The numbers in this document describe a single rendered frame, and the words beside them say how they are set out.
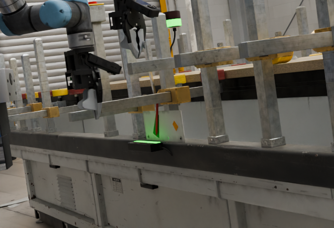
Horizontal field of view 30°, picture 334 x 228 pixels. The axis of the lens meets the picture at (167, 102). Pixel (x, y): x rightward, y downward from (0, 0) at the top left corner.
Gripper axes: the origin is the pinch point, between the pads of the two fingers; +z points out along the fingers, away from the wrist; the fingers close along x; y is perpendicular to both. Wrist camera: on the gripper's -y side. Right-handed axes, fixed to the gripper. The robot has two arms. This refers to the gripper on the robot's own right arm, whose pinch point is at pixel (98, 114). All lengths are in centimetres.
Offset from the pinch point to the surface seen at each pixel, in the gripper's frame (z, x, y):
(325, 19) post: -16, 71, -25
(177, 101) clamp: -0.4, 4.7, -24.5
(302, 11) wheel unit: -29, -57, -135
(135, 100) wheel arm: -2.6, 1.4, -12.0
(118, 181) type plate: 40, -109, -50
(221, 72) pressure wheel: -7.1, 3.7, -43.0
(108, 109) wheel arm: -1.1, 1.4, -2.8
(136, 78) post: -9.0, -27.3, -27.6
